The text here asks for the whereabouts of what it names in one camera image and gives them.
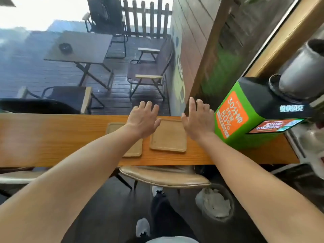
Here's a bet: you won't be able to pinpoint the dark armchair with wooden armrests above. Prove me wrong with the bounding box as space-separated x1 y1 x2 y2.
0 86 105 115

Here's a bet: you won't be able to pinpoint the person's left forearm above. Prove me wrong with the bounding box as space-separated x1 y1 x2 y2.
0 124 142 243

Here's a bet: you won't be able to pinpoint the beige cushioned stool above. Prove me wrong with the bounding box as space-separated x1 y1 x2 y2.
0 170 45 185
119 166 212 189

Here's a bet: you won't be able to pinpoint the person's black trousers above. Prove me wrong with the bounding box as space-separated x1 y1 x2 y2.
127 191 198 243

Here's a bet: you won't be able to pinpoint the white appliance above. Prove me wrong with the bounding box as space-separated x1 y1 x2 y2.
285 123 324 179

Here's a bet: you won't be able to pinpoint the wooden picket fence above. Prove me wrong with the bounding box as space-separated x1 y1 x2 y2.
121 0 173 40

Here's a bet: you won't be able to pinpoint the bin with white bag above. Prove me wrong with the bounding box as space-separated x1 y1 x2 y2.
195 183 236 222

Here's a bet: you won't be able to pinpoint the black ashtray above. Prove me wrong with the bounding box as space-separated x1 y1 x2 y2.
59 43 73 55

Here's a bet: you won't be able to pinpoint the silver metal container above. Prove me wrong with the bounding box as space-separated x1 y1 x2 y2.
268 39 324 104

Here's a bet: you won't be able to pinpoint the person's left hand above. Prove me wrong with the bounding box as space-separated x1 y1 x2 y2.
126 101 162 139

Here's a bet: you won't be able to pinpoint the person's right forearm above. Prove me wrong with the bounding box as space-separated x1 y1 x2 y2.
195 133 324 243

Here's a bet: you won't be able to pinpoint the square wooden tray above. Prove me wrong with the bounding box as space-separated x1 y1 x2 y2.
106 122 143 158
149 118 188 153

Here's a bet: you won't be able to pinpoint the dark outdoor folding table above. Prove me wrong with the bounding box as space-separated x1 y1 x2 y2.
44 31 114 90

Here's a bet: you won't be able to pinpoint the black outdoor armchair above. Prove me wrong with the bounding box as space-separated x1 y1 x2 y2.
82 0 128 59

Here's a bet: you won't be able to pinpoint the green and black kiosk box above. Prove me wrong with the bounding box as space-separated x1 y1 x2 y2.
214 77 313 150

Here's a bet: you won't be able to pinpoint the person's right hand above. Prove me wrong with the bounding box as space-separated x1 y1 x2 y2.
181 97 215 142

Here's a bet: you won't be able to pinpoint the person's light shirt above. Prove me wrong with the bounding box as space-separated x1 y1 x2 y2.
145 236 200 243

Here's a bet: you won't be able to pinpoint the brown folding armchair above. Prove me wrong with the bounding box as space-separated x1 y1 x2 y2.
127 35 175 102

